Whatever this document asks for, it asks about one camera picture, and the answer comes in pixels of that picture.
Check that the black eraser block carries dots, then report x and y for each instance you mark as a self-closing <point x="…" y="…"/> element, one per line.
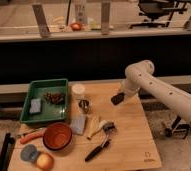
<point x="117" y="99"/>

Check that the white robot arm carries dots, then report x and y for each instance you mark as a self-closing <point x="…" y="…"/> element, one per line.
<point x="140" y="75"/>

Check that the white paper cup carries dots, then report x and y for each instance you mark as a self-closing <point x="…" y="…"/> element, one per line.
<point x="78" y="91"/>

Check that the small metal clip object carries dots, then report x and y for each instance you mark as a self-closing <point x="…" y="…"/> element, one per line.
<point x="84" y="105"/>

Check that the yellow banana piece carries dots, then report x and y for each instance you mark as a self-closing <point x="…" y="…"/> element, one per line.
<point x="93" y="126"/>

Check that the dark grape bunch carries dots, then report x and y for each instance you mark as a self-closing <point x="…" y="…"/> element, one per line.
<point x="54" y="98"/>

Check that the grey blue sponge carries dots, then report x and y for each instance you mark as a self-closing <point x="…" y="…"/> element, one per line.
<point x="78" y="124"/>

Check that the green plastic tray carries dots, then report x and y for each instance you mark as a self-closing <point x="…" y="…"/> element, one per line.
<point x="49" y="112"/>

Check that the red round fruit on shelf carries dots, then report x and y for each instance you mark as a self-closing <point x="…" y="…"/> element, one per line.
<point x="76" y="26"/>

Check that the blue sponge in tray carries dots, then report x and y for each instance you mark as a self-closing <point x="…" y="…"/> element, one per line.
<point x="35" y="106"/>

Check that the red brown bowl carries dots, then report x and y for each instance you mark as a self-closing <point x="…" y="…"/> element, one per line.
<point x="57" y="136"/>

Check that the clear bottle on shelf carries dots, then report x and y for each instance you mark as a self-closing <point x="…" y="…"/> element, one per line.
<point x="80" y="11"/>

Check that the orange carrot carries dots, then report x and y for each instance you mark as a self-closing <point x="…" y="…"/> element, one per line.
<point x="31" y="136"/>

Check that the orange apple fruit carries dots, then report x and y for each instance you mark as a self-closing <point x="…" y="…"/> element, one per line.
<point x="45" y="162"/>

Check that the black clamp stand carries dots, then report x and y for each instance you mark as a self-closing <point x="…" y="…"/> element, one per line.
<point x="177" y="127"/>

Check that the blue round lid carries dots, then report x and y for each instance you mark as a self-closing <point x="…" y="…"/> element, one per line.
<point x="29" y="153"/>

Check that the black office chair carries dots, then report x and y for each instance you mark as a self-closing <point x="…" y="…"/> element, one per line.
<point x="159" y="13"/>

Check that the black chair at left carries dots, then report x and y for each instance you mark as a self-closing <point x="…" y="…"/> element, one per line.
<point x="8" y="140"/>

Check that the black handled dish brush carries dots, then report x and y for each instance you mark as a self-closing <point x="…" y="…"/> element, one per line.
<point x="108" y="129"/>

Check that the grey upright bracket left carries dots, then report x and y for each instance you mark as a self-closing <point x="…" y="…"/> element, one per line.
<point x="41" y="20"/>

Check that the grey upright bracket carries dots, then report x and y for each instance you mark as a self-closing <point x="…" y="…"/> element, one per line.
<point x="105" y="15"/>
<point x="41" y="20"/>

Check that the grey upright bracket centre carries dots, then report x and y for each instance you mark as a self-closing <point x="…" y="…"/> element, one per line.
<point x="105" y="15"/>

